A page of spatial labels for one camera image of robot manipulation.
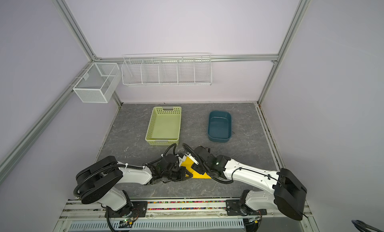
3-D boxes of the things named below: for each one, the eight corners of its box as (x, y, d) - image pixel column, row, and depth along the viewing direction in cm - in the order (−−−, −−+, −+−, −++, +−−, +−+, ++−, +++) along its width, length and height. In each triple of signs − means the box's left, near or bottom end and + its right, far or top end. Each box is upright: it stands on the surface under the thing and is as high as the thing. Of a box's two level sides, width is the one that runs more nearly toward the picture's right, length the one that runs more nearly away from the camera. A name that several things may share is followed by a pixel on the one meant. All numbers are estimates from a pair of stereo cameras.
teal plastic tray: (208, 142, 101) (208, 138, 96) (206, 116, 116) (207, 111, 111) (233, 142, 101) (235, 138, 96) (229, 116, 116) (230, 111, 111)
